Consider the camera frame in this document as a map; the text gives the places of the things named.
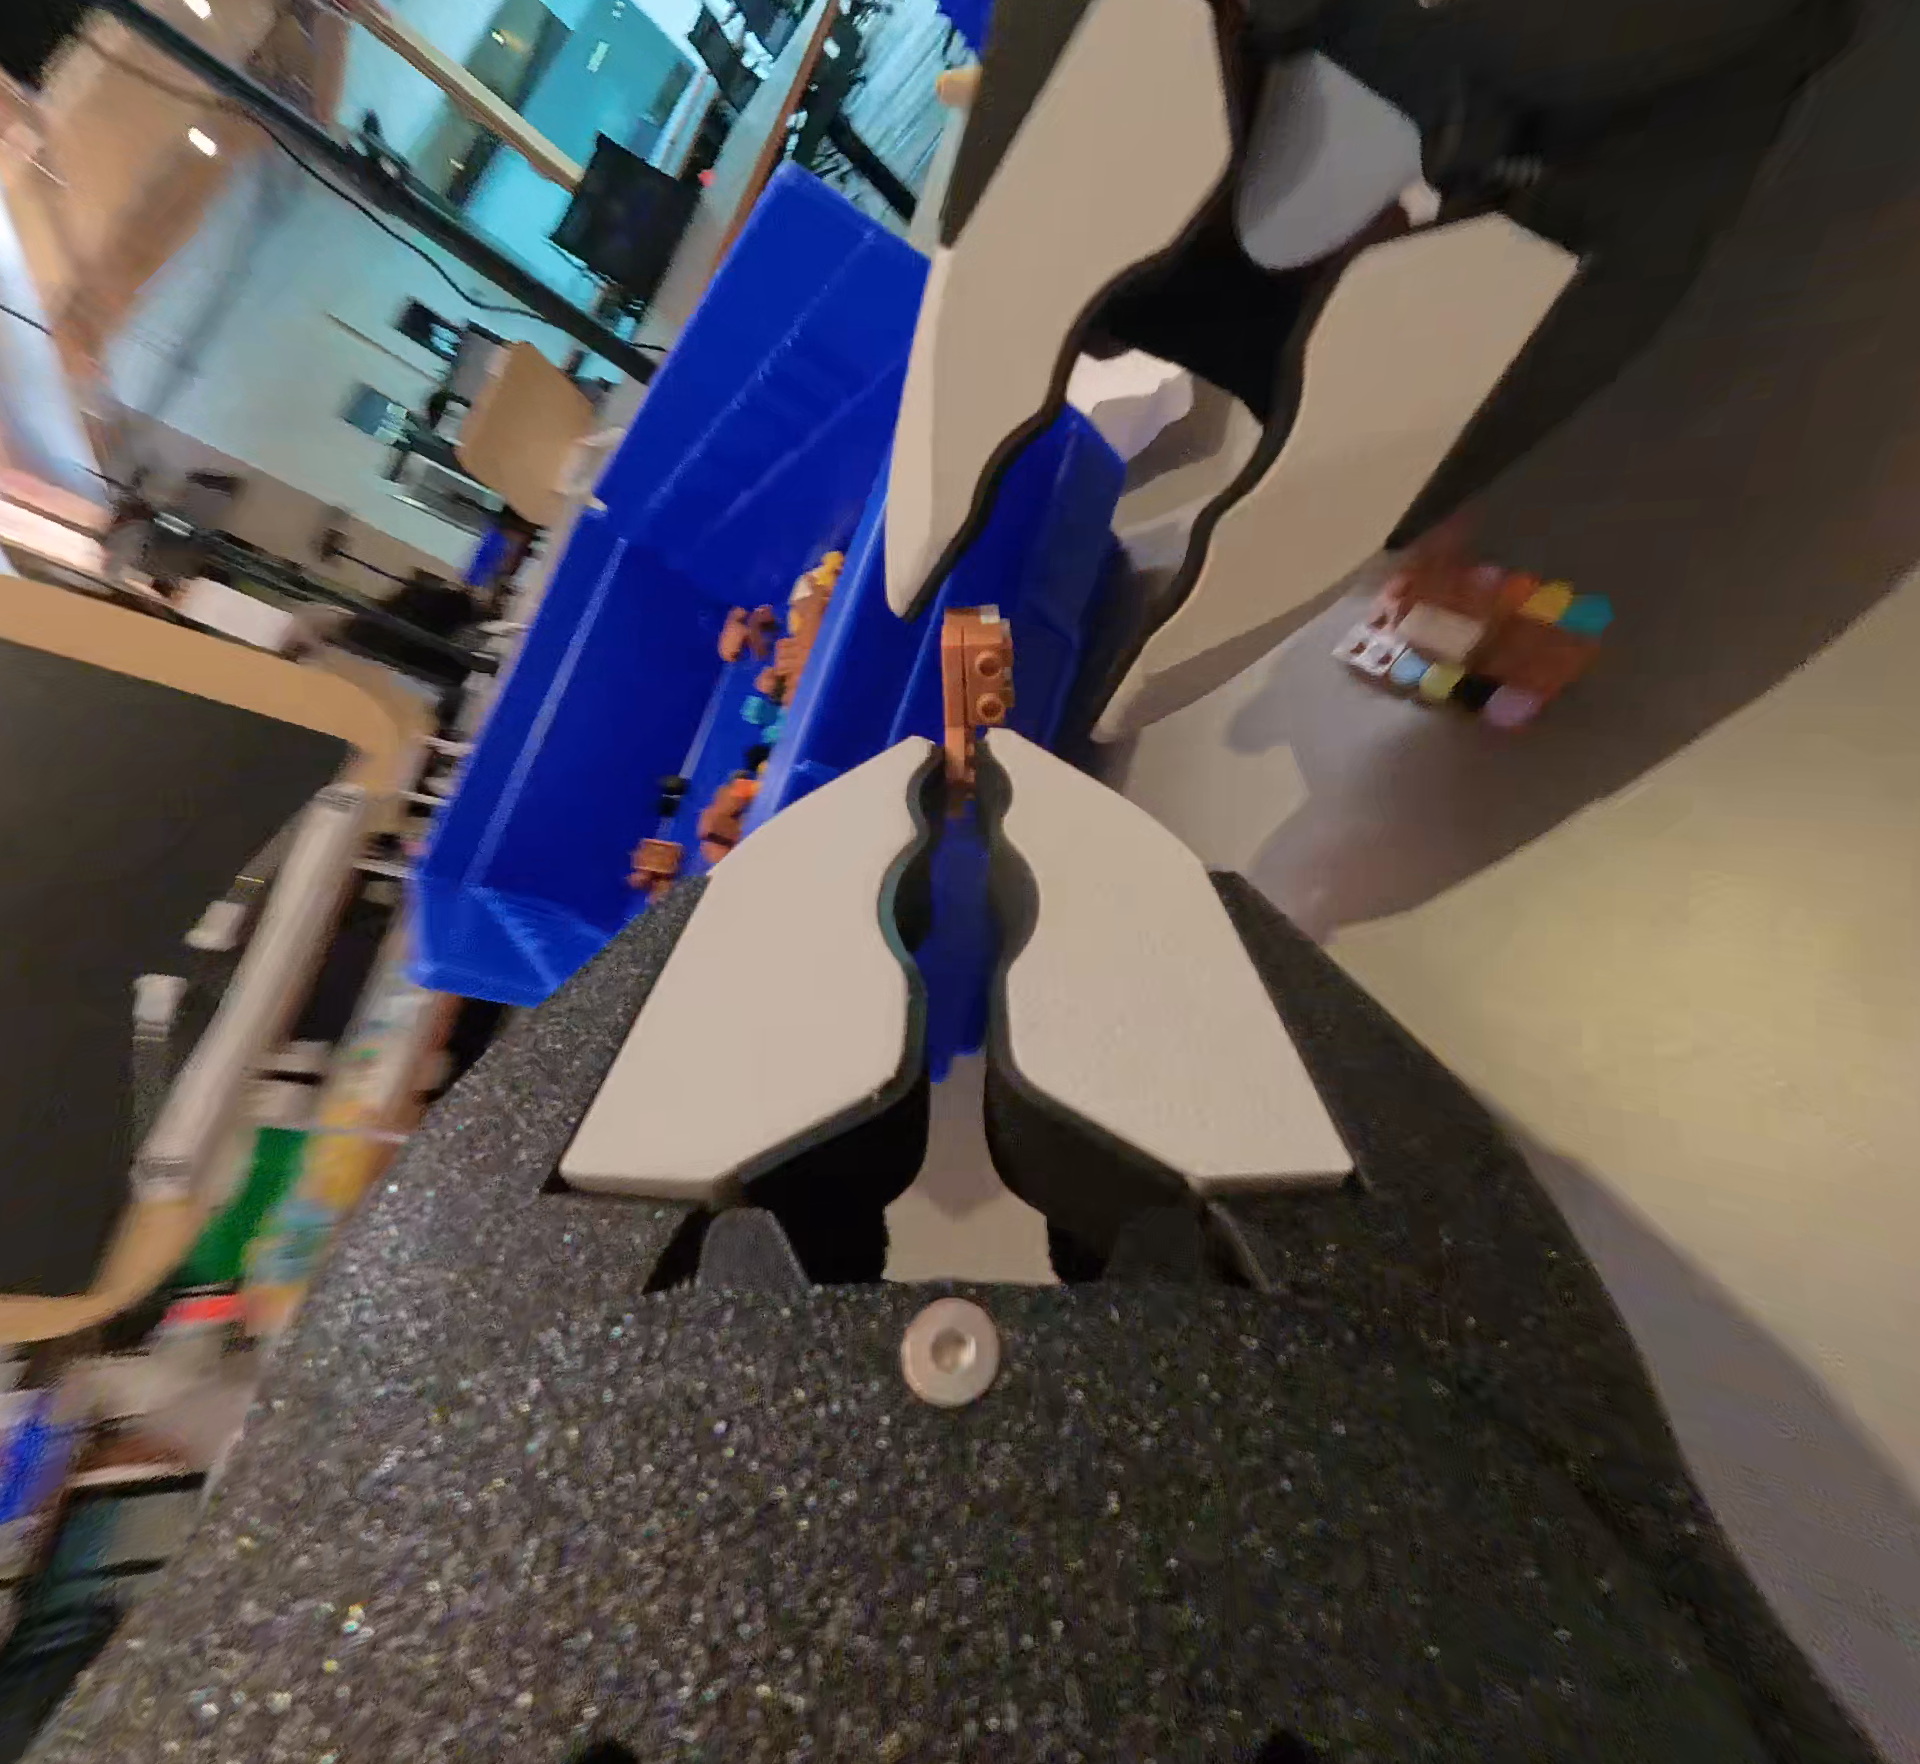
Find black stand bar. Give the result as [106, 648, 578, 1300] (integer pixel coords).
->
[0, 0, 665, 382]

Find black plywood-edged panel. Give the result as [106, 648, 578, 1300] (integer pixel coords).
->
[0, 575, 439, 1346]

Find green toy brick baseplate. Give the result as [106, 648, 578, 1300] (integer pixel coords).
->
[195, 1118, 325, 1291]

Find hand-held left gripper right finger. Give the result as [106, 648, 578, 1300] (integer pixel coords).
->
[978, 732, 1360, 1194]

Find black office chair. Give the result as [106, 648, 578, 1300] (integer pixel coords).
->
[552, 132, 705, 297]

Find blue plastic bin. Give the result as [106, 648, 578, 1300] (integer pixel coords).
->
[407, 155, 1141, 1083]

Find brick chunk with coloured studs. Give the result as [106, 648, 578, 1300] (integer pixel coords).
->
[1330, 561, 1619, 733]

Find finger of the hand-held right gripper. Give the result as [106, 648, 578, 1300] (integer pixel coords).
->
[886, 0, 1239, 622]
[1090, 214, 1583, 746]

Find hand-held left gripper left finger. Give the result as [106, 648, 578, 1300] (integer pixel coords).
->
[558, 735, 928, 1199]

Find pile of loose toy bricks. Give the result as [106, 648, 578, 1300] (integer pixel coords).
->
[627, 548, 851, 899]

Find small brown studded brick piece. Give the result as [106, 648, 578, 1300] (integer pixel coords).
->
[939, 606, 1020, 799]

